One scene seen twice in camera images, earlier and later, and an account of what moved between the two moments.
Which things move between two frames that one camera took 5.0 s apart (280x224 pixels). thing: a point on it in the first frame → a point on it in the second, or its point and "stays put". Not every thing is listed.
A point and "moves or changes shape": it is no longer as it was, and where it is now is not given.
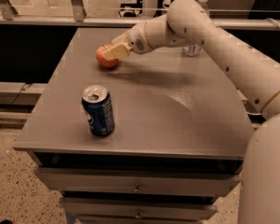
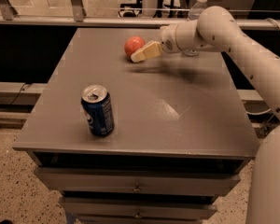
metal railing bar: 114,20 stays put
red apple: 103,61 moves or changes shape
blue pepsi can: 98,105 stays put
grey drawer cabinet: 182,126 stays put
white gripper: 134,39 → 168,39
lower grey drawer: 140,208 stays put
